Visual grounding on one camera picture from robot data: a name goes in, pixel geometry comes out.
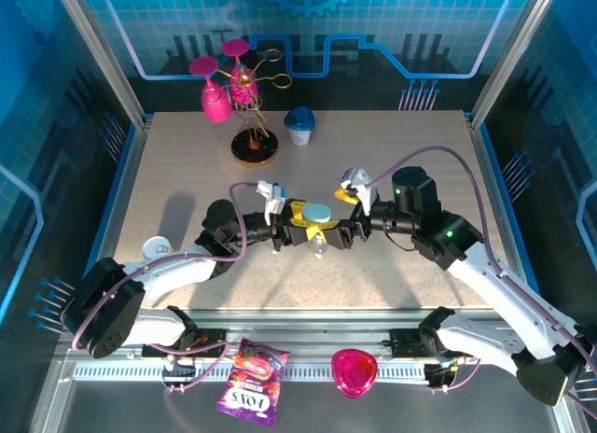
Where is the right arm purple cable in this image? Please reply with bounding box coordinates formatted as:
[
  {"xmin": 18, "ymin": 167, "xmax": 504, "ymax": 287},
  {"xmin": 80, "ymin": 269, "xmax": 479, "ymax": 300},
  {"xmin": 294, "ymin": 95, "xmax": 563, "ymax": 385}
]
[{"xmin": 370, "ymin": 145, "xmax": 597, "ymax": 420}]

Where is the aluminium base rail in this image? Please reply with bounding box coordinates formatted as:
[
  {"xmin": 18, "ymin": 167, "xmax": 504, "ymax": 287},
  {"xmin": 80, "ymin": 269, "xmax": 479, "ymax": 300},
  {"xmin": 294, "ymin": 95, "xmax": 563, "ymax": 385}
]
[{"xmin": 55, "ymin": 306, "xmax": 561, "ymax": 362}]

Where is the slotted grey cable duct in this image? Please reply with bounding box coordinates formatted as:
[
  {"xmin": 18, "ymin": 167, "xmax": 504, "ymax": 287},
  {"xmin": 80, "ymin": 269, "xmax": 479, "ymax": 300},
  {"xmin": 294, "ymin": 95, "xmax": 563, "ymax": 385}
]
[{"xmin": 72, "ymin": 361, "xmax": 428, "ymax": 383}]

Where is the purple candy bag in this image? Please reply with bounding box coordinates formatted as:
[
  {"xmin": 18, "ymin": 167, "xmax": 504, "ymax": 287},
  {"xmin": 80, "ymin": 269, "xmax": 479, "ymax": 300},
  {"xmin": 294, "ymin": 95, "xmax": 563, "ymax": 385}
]
[{"xmin": 215, "ymin": 338, "xmax": 292, "ymax": 428}]

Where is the pink wine glass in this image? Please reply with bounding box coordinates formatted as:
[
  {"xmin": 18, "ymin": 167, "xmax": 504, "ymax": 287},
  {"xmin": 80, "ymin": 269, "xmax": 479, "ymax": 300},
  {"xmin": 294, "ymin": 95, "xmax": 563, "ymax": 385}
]
[
  {"xmin": 188, "ymin": 55, "xmax": 234, "ymax": 124},
  {"xmin": 221, "ymin": 38, "xmax": 260, "ymax": 108}
]

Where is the gold wire glass rack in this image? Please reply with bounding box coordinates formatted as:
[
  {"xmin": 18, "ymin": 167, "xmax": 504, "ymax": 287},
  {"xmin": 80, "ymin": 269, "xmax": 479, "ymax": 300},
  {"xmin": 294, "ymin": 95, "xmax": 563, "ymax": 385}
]
[{"xmin": 218, "ymin": 48, "xmax": 294, "ymax": 167}]

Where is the aluminium frame post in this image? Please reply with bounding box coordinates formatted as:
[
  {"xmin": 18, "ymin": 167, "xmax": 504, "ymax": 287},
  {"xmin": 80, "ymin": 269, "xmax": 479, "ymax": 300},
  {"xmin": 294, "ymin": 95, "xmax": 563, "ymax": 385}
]
[
  {"xmin": 50, "ymin": 0, "xmax": 153, "ymax": 126},
  {"xmin": 468, "ymin": 0, "xmax": 561, "ymax": 126}
]

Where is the light blue earbud charging case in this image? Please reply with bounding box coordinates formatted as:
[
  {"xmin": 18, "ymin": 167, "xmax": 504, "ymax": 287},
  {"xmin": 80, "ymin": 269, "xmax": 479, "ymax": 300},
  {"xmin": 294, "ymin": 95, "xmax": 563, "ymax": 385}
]
[{"xmin": 301, "ymin": 203, "xmax": 333, "ymax": 224}]

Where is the pink heart-shaped bowl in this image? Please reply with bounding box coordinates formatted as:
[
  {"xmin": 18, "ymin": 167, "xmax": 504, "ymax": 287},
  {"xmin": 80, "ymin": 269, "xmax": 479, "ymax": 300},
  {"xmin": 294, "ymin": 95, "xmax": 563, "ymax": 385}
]
[{"xmin": 330, "ymin": 347, "xmax": 378, "ymax": 399}]

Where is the blue-edged aluminium side rail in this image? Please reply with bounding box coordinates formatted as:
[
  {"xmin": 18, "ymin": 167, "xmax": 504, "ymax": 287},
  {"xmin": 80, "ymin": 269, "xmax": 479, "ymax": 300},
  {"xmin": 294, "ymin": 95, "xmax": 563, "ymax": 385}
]
[
  {"xmin": 81, "ymin": 115, "xmax": 154, "ymax": 322},
  {"xmin": 465, "ymin": 111, "xmax": 537, "ymax": 294}
]

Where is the white cup with blue lid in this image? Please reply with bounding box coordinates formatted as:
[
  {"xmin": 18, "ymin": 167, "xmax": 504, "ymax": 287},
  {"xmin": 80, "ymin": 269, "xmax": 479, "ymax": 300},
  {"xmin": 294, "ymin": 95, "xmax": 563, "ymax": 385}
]
[{"xmin": 283, "ymin": 105, "xmax": 317, "ymax": 147}]

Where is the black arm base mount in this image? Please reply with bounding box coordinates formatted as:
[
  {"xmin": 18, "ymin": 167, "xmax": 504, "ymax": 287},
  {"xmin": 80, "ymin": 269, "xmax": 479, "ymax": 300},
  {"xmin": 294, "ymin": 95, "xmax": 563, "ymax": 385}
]
[
  {"xmin": 141, "ymin": 328, "xmax": 229, "ymax": 359},
  {"xmin": 389, "ymin": 328, "xmax": 423, "ymax": 359}
]

